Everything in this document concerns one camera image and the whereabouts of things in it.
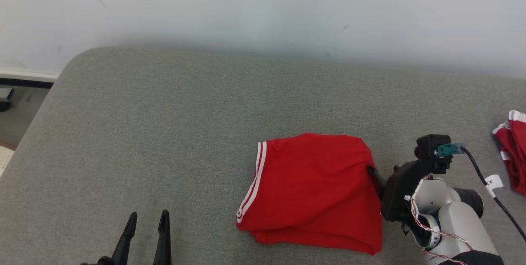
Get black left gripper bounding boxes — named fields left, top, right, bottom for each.
left=80, top=210, right=172, bottom=265

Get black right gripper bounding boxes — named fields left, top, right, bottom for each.
left=367, top=160, right=447, bottom=222

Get red basketball jersey white sleeves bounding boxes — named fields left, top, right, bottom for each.
left=236, top=133, right=383, bottom=256

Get red shorts white stripes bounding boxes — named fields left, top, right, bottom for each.
left=492, top=110, right=526, bottom=196

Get white black baseboard strip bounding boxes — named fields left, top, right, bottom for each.
left=0, top=69, right=60, bottom=90

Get red white twisted wires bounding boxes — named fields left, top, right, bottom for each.
left=405, top=175, right=473, bottom=265

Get white right cable tag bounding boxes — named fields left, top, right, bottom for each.
left=484, top=175, right=504, bottom=198

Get grey metal frame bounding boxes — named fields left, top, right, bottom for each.
left=0, top=88, right=15, bottom=113

